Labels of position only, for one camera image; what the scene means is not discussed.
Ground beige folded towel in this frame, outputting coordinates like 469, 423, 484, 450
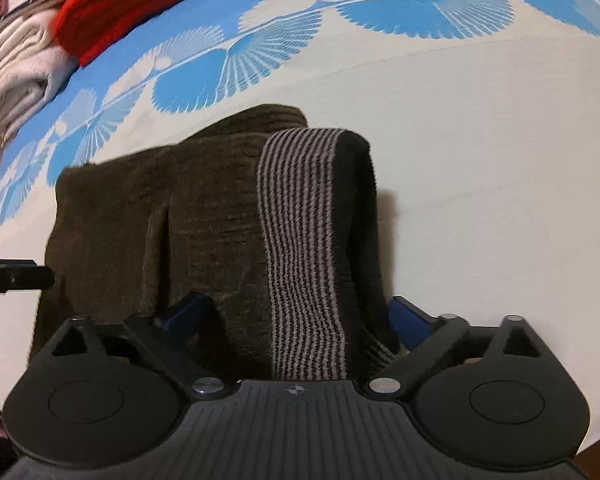
0, 9, 78, 140

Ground blue white patterned bedsheet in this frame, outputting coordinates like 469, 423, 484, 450
0, 0, 600, 443

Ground dark brown knit pants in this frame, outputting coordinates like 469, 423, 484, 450
31, 104, 400, 382

